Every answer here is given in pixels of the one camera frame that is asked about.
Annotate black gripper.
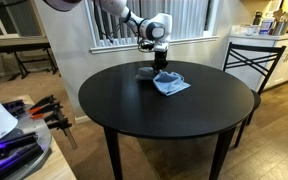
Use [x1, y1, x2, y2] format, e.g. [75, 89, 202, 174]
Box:
[151, 50, 169, 74]

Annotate blue cloth towel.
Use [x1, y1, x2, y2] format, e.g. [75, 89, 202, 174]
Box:
[135, 66, 192, 97]

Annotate white vertical window blinds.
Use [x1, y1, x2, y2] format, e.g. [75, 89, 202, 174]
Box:
[87, 0, 212, 48]

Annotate black metal chair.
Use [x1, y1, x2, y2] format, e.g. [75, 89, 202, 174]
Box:
[222, 41, 288, 148]

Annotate white mug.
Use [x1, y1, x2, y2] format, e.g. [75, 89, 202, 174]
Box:
[244, 25, 259, 36]

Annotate black table leg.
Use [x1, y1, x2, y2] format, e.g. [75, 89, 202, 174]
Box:
[103, 126, 124, 180]
[208, 126, 238, 180]

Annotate black drink bottle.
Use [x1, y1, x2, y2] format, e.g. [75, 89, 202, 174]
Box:
[252, 10, 264, 26]

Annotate black bar clamp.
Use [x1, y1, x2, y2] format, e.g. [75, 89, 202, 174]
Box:
[45, 109, 79, 150]

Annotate white jug with blue label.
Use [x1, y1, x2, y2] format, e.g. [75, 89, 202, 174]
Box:
[259, 18, 275, 36]

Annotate black orange spring clamp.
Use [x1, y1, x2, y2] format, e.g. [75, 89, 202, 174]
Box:
[30, 103, 63, 120]
[28, 94, 57, 114]

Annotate white kitchen counter cabinet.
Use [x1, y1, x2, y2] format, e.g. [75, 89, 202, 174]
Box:
[228, 32, 288, 91]

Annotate metal utensil holder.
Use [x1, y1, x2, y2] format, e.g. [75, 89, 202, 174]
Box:
[272, 21, 288, 37]

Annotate light wooden kitchen utensil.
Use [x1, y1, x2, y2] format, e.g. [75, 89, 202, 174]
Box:
[273, 8, 288, 24]

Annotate black keyboard stand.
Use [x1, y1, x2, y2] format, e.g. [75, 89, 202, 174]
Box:
[12, 48, 59, 80]

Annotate round silver mounting plate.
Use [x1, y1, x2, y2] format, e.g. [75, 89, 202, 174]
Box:
[0, 103, 53, 180]

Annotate white framed side window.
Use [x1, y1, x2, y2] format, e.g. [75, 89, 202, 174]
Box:
[0, 0, 47, 40]

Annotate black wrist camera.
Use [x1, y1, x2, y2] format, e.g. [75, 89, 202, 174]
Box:
[137, 39, 156, 53]

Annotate white window frame with sill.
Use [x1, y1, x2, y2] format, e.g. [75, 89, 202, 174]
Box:
[84, 0, 220, 55]

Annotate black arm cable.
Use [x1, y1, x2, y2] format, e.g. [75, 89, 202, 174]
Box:
[92, 0, 152, 44]

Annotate black aluminium rail frame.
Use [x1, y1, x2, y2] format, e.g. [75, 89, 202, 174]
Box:
[0, 131, 45, 180]

